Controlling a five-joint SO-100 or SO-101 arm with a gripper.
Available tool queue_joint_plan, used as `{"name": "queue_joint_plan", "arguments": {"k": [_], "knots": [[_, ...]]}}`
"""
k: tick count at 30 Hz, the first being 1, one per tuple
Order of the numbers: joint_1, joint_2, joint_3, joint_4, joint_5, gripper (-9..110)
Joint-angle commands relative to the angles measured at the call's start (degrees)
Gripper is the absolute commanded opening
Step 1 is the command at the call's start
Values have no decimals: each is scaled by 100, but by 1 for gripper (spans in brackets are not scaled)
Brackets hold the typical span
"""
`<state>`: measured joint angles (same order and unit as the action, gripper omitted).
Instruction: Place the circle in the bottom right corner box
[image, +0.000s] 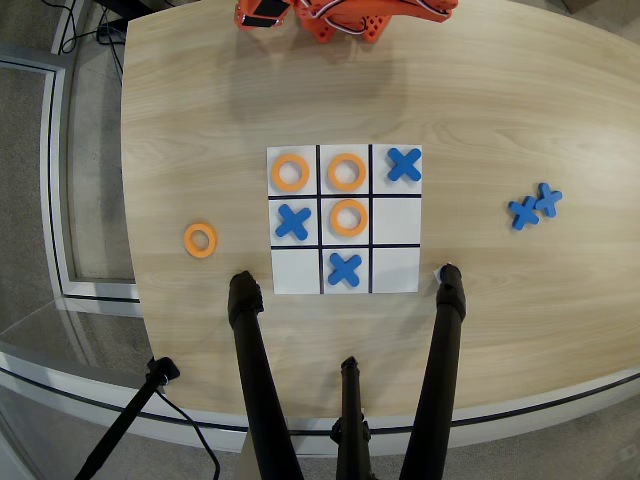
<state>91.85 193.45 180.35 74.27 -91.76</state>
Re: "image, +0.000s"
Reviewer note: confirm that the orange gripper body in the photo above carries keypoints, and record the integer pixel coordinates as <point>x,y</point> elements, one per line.
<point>256,20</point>

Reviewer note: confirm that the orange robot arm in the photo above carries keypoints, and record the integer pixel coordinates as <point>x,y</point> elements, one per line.
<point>375,27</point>

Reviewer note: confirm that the blue foam cross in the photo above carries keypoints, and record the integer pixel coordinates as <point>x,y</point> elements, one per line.
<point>524,213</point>
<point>405,164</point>
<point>293,221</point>
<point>345,270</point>
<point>549,199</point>

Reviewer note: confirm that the white tic-tac-toe grid board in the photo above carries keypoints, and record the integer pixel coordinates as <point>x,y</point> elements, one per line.
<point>395,220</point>

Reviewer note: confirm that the small white paper tag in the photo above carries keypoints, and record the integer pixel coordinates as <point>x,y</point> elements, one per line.
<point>436,274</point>

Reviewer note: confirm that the thin black tripod leg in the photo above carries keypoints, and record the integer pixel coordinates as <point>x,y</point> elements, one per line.
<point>352,410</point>

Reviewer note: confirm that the black stand pole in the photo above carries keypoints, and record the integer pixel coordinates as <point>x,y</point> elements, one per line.
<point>125,420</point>

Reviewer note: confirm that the grey metal panel frame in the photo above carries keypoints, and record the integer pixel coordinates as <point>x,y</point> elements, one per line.
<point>52,165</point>

